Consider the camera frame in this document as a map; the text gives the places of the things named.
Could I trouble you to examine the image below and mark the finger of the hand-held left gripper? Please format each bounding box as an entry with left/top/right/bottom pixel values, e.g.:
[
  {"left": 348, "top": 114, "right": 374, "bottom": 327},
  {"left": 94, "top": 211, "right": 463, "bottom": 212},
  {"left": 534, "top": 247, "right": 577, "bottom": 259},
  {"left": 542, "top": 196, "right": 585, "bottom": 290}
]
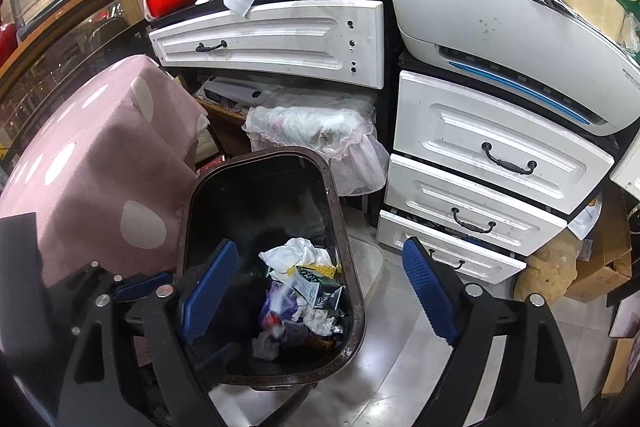
[{"left": 50, "top": 259, "right": 174, "bottom": 308}]

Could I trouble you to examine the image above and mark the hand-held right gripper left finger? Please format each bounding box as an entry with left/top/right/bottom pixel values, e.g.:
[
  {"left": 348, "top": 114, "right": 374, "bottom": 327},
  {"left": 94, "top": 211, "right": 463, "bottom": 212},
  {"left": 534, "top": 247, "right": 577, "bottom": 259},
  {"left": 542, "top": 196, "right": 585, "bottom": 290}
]
[{"left": 55, "top": 239, "right": 240, "bottom": 427}]

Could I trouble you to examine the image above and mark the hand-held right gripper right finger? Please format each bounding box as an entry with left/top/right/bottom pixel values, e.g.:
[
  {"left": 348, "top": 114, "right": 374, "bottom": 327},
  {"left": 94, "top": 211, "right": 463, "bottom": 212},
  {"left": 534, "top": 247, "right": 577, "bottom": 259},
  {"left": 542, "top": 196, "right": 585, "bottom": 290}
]
[{"left": 402, "top": 236, "right": 583, "bottom": 427}]

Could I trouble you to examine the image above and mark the purple plastic bag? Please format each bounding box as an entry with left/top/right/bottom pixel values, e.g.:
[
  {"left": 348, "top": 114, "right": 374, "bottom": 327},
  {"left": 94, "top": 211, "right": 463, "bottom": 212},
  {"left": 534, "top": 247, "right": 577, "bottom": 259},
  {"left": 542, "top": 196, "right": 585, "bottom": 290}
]
[{"left": 259, "top": 281, "right": 302, "bottom": 334}]

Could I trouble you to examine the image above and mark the white tissue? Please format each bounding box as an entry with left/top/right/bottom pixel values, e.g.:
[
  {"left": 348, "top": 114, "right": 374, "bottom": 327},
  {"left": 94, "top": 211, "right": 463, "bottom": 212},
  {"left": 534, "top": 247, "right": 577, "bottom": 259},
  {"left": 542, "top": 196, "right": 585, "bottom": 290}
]
[{"left": 251, "top": 328, "right": 282, "bottom": 361}]

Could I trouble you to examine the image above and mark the white wrapper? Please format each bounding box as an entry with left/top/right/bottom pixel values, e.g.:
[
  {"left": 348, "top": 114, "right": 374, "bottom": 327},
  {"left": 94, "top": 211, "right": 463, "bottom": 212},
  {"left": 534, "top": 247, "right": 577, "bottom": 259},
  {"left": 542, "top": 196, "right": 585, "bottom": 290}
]
[{"left": 259, "top": 237, "right": 331, "bottom": 283}]

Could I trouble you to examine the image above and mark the green and white packet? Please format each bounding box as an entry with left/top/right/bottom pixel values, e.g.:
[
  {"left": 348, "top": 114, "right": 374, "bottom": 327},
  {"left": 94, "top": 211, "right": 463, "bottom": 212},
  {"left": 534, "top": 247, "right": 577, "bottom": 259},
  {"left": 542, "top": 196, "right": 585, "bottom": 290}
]
[{"left": 295, "top": 264, "right": 344, "bottom": 309}]

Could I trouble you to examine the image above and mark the dark brown trash bin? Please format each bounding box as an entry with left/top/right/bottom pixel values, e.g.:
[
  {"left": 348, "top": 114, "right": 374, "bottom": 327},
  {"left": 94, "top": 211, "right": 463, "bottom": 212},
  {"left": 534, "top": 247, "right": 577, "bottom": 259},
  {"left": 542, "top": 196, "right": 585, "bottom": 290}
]
[{"left": 176, "top": 146, "right": 368, "bottom": 390}]

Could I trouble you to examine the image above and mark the pink polka dot tablecloth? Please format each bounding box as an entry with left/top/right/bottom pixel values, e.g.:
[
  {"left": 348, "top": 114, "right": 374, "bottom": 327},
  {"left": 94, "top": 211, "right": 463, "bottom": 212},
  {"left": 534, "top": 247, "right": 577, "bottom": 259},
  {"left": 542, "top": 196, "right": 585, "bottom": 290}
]
[{"left": 0, "top": 54, "right": 211, "bottom": 303}]

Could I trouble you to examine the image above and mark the brown paper bag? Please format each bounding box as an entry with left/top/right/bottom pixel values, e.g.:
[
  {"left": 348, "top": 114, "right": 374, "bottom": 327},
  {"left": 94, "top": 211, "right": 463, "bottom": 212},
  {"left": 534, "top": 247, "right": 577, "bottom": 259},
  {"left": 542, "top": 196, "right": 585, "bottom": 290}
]
[{"left": 515, "top": 237, "right": 583, "bottom": 303}]

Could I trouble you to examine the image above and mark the white drawer unit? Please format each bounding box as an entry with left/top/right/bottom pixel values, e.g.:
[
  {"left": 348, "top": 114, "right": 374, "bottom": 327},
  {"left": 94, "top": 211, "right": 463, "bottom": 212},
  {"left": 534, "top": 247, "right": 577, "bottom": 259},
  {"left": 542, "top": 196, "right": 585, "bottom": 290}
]
[{"left": 375, "top": 69, "right": 616, "bottom": 285}]

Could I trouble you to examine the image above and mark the cardboard box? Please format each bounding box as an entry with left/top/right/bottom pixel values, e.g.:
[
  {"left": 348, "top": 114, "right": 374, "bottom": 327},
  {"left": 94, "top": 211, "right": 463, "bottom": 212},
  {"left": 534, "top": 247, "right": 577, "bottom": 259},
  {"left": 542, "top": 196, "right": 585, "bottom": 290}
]
[{"left": 565, "top": 192, "right": 640, "bottom": 303}]

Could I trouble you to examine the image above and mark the white lace cover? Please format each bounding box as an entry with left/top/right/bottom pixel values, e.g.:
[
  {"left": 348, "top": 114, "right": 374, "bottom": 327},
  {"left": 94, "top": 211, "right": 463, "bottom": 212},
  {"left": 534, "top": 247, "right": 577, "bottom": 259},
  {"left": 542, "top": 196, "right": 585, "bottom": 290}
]
[{"left": 243, "top": 104, "right": 391, "bottom": 196}]

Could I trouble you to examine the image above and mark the red ceramic vase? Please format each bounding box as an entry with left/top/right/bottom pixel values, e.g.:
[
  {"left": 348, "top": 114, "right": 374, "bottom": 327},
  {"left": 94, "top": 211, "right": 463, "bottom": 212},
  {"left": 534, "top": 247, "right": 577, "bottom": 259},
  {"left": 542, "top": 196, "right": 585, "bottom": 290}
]
[{"left": 0, "top": 22, "right": 18, "bottom": 58}]

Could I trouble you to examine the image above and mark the white printer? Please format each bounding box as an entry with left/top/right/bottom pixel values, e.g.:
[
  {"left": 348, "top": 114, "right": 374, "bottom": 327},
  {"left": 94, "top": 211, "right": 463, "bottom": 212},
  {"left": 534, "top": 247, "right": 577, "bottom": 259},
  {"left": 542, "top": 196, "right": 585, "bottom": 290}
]
[{"left": 386, "top": 0, "right": 640, "bottom": 138}]

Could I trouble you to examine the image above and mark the beige tape roll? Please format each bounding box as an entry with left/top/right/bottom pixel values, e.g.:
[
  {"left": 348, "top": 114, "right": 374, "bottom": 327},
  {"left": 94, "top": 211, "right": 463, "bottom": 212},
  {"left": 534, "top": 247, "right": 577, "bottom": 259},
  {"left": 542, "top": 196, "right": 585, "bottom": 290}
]
[{"left": 560, "top": 0, "right": 628, "bottom": 42}]

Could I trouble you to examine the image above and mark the wooden counter rail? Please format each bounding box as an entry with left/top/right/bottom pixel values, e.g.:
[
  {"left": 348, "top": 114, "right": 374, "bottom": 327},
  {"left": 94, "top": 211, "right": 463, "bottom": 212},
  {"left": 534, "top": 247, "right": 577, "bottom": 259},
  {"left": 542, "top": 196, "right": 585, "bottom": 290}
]
[{"left": 0, "top": 0, "right": 146, "bottom": 72}]

